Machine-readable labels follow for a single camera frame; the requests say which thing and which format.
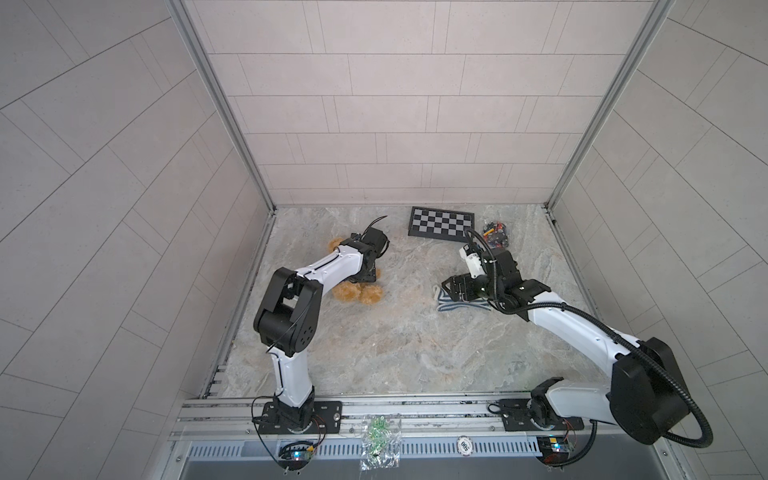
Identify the brown teddy bear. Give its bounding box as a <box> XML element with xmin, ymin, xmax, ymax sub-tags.
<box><xmin>326</xmin><ymin>236</ymin><xmax>385</xmax><ymax>306</ymax></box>

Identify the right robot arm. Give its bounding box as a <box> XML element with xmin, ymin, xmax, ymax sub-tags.
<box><xmin>442</xmin><ymin>244</ymin><xmax>701</xmax><ymax>445</ymax></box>

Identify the blue white striped sweater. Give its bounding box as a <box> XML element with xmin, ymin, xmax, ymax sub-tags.
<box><xmin>434</xmin><ymin>286</ymin><xmax>492</xmax><ymax>312</ymax></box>

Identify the bag of colourful small parts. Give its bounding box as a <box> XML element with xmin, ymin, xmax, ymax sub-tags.
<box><xmin>482</xmin><ymin>221</ymin><xmax>509</xmax><ymax>249</ymax></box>

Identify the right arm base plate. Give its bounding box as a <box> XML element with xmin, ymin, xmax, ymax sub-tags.
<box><xmin>487</xmin><ymin>398</ymin><xmax>585</xmax><ymax>432</ymax></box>

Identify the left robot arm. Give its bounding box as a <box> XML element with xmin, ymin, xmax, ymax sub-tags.
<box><xmin>253</xmin><ymin>226</ymin><xmax>389</xmax><ymax>431</ymax></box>

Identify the black corrugated cable hose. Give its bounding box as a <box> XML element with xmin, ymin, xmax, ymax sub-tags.
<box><xmin>465</xmin><ymin>227</ymin><xmax>715</xmax><ymax>468</ymax></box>

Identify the black white chessboard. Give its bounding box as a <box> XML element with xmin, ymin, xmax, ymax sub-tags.
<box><xmin>407</xmin><ymin>206</ymin><xmax>475</xmax><ymax>243</ymax></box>

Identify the aluminium mounting rail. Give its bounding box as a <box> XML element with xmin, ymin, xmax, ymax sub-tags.
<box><xmin>169</xmin><ymin>391</ymin><xmax>591</xmax><ymax>441</ymax></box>

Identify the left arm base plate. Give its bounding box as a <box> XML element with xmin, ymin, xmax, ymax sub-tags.
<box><xmin>252</xmin><ymin>400</ymin><xmax>343</xmax><ymax>435</ymax></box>

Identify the round white sticker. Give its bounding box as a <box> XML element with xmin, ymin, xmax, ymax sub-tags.
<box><xmin>456</xmin><ymin>435</ymin><xmax>474</xmax><ymax>457</ymax></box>

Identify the circuit board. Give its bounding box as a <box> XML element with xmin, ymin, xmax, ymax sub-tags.
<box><xmin>277</xmin><ymin>440</ymin><xmax>317</xmax><ymax>471</ymax></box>
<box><xmin>536</xmin><ymin>436</ymin><xmax>571</xmax><ymax>465</ymax></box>

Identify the clear bag with green parts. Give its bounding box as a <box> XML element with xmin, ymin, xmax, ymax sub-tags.
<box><xmin>360</xmin><ymin>415</ymin><xmax>402</xmax><ymax>472</ymax></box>

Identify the right circuit board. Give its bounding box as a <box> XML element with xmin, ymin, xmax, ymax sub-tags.
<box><xmin>536</xmin><ymin>436</ymin><xmax>571</xmax><ymax>465</ymax></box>

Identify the left circuit board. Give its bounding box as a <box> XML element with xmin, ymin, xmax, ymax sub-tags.
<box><xmin>277</xmin><ymin>440</ymin><xmax>317</xmax><ymax>471</ymax></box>

